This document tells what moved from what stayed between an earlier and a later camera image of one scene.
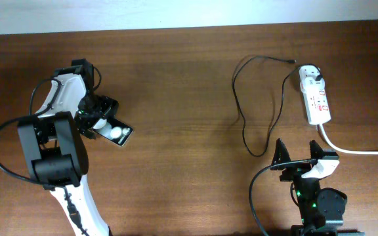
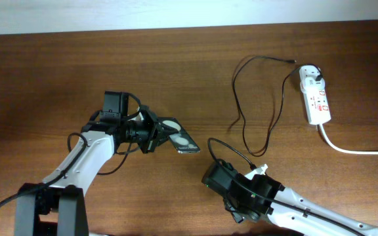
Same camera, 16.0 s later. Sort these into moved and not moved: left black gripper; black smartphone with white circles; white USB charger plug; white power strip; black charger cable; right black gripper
Moved: black smartphone with white circles; right black gripper; left black gripper
Not moved: black charger cable; white USB charger plug; white power strip
